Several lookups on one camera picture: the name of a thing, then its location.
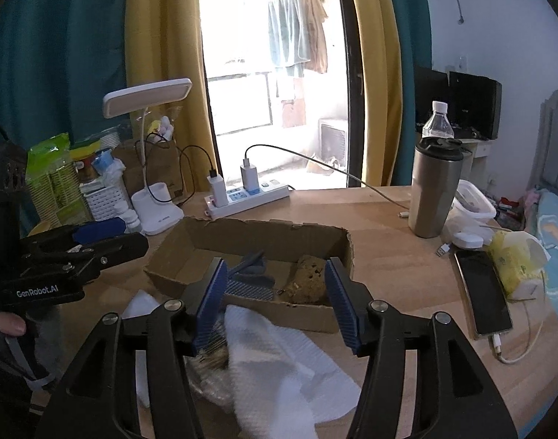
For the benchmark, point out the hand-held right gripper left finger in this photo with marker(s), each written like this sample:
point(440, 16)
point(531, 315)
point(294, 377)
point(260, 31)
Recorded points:
point(212, 302)

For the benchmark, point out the yellow white plush toy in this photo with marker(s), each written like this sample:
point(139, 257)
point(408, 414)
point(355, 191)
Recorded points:
point(163, 128)

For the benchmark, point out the black door frame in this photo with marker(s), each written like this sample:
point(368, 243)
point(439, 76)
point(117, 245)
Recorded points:
point(349, 77)

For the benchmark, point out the outdoor air conditioner unit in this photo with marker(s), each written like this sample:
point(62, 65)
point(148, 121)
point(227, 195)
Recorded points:
point(333, 141)

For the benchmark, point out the brown cardboard carton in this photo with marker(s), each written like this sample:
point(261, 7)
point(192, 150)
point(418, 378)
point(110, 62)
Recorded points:
point(162, 164)

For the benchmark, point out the white plastic basket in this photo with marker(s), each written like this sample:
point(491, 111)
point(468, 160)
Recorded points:
point(102, 201)

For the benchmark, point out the green hanging towel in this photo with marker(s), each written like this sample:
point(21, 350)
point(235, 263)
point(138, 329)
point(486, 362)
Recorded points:
point(285, 32)

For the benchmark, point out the blue printed blanket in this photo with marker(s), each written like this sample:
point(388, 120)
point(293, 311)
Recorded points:
point(555, 247)

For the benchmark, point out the cotton swab pack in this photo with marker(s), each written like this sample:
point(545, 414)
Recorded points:
point(212, 359)

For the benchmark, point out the brown sponge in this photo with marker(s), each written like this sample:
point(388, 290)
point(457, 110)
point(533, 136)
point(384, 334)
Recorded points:
point(308, 281)

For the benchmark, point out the white power strip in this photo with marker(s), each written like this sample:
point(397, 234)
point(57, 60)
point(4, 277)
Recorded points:
point(265, 191)

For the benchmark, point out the white plastic container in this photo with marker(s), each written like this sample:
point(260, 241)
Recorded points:
point(475, 201)

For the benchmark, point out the person's left hand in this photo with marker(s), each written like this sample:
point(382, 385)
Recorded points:
point(11, 323)

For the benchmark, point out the teal curtain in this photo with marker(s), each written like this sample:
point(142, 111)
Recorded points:
point(54, 55)
point(411, 32)

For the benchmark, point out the white round charger puck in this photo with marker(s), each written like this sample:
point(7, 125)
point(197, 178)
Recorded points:
point(466, 240)

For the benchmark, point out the white tv stand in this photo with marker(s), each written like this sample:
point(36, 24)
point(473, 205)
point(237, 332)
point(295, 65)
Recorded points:
point(480, 155)

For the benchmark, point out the white wall socket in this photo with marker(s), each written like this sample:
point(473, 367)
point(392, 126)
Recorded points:
point(462, 64)

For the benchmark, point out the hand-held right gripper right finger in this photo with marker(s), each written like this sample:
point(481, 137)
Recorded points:
point(340, 302)

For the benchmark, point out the smartphone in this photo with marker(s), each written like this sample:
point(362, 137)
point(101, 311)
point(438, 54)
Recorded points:
point(482, 292)

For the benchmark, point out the clear water bottle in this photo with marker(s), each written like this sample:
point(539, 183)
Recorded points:
point(436, 123)

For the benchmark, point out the small white bottles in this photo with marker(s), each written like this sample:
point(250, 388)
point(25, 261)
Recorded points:
point(130, 219)

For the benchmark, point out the torn cardboard box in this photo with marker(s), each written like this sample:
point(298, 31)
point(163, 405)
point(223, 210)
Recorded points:
point(260, 238)

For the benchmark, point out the grey bed headboard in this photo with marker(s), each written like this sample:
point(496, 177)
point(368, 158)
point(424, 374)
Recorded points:
point(555, 137)

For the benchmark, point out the brown hanging towel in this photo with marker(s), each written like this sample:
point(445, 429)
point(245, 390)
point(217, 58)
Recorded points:
point(317, 32)

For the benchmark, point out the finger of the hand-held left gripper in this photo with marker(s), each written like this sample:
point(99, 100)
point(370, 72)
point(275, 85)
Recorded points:
point(100, 231)
point(123, 247)

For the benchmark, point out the black monitor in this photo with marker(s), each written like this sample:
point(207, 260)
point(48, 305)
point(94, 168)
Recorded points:
point(475, 105)

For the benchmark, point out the yellow curtain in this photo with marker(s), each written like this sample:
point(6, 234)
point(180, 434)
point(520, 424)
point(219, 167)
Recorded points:
point(164, 32)
point(375, 55)

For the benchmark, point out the white textured cloth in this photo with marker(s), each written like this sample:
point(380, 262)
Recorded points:
point(279, 375)

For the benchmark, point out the steel tumbler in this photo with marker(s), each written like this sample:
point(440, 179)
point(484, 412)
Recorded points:
point(432, 192)

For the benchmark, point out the yellow tissue pack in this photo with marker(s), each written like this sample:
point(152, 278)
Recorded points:
point(516, 260)

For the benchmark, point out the green packet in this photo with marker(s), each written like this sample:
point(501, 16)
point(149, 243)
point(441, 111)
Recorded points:
point(54, 178)

